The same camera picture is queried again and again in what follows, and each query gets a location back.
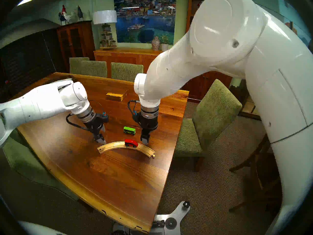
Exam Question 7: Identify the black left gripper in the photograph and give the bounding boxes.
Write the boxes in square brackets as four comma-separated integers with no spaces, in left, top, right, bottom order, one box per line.
[84,116,107,145]

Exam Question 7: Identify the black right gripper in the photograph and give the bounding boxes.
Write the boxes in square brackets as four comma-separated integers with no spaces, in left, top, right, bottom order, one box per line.
[140,117,158,145]

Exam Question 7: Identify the curved wooden train track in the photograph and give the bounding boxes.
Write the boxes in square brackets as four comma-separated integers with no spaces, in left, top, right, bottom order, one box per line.
[126,142,156,158]
[97,141,127,154]

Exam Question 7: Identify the flat wooden box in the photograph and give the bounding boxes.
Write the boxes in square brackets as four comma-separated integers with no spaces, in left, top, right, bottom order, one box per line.
[106,88,129,102]

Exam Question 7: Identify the green upholstered dining chair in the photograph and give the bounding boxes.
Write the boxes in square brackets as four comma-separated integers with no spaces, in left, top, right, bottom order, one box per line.
[111,62,144,82]
[69,57,89,74]
[175,79,242,172]
[2,137,93,213]
[82,61,108,78]

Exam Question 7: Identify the round tray with blue inlay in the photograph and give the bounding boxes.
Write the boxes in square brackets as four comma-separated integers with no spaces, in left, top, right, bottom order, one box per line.
[53,75,75,82]

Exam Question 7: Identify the tall wooden bookshelf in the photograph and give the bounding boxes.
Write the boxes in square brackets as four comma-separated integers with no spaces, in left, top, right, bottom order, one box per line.
[180,0,233,103]

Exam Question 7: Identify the light wooden sideboard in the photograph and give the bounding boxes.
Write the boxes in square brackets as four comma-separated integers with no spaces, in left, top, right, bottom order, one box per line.
[94,47,163,79]

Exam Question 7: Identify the tiered wooden plant stand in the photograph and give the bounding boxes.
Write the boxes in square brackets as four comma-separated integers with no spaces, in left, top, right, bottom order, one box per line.
[99,23,117,50]

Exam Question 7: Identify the plant in white pot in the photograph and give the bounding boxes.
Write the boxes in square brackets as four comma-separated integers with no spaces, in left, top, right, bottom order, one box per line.
[159,34,169,51]

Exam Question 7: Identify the dark glass-door cabinet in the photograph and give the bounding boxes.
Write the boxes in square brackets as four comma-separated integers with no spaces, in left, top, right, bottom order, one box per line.
[57,21,96,73]

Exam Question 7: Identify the patterned ceramic vase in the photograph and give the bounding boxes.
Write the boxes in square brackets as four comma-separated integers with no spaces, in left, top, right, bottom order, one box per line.
[151,36,161,51]

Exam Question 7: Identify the dark sideboard with glass doors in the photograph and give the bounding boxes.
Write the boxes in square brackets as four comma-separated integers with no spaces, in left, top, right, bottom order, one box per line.
[235,78,261,120]

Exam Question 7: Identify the dark slatted window blinds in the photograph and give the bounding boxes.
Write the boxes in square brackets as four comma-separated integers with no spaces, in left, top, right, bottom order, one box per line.
[0,29,67,93]

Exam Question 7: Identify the dark wooden chair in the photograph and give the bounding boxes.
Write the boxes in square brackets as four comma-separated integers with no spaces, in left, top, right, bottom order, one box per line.
[229,134,281,212]

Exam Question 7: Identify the white lamp shade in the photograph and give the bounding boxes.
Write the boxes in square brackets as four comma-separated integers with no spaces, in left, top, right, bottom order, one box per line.
[92,10,117,25]

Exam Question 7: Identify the white rooster figurine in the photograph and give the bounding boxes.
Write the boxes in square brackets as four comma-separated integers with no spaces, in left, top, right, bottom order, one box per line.
[62,10,78,24]

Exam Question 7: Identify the blue and red rooster figurine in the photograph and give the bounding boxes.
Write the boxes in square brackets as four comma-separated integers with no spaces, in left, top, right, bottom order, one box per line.
[58,5,67,25]

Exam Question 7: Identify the abstract landscape painting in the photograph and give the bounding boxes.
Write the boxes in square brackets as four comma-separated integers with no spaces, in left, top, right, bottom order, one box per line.
[281,17,292,31]
[292,23,311,49]

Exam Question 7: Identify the black braided cable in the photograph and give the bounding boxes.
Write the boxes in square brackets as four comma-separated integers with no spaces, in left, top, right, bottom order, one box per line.
[66,114,89,132]
[127,100,142,127]

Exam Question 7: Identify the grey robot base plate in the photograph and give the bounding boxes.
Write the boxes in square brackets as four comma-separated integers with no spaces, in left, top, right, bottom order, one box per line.
[150,201,191,235]

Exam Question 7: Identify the harbour town wall picture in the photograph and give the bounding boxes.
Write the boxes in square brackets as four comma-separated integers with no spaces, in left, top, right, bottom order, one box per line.
[114,0,177,44]

